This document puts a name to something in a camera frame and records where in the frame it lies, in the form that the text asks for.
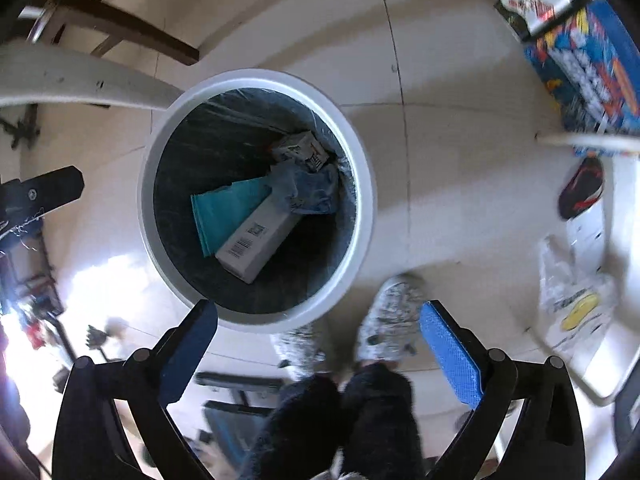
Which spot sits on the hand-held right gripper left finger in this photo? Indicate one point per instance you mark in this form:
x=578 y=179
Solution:
x=192 y=350

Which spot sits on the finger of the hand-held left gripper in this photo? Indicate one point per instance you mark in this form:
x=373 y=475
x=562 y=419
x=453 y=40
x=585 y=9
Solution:
x=47 y=190

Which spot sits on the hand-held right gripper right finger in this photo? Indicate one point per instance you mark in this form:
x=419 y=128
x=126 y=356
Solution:
x=450 y=355

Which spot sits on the white round trash can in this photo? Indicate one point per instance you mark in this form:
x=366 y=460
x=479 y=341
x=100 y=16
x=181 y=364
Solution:
x=165 y=125

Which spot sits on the black flat floor stand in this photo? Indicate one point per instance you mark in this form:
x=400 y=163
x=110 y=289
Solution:
x=235 y=382

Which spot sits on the grey fuzzy slipper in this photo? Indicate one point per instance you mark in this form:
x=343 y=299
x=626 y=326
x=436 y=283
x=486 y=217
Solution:
x=392 y=317
x=300 y=352

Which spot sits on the person's right leg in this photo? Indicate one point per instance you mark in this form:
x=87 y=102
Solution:
x=380 y=420

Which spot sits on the grey white table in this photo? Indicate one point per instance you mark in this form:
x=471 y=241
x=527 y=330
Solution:
x=75 y=80

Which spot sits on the long white cardboard box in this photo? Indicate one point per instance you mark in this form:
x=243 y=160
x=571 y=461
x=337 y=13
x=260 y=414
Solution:
x=252 y=242

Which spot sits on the white plastic bag yellow print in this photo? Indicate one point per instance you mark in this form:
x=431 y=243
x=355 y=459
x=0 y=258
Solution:
x=575 y=305

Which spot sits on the teal plastic packet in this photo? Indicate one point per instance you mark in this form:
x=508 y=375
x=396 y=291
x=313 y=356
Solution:
x=220 y=212

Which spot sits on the dark wooden chair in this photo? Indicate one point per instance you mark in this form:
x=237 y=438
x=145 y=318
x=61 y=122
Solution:
x=130 y=27

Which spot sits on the blue crumpled cloth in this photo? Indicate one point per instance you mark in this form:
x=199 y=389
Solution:
x=310 y=187

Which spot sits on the black red shoe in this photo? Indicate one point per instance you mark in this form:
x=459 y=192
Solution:
x=580 y=192

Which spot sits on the small white carton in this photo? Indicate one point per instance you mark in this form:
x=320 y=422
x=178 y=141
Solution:
x=300 y=147

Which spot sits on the blue colourful printed box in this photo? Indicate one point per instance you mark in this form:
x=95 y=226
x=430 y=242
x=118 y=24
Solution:
x=585 y=80

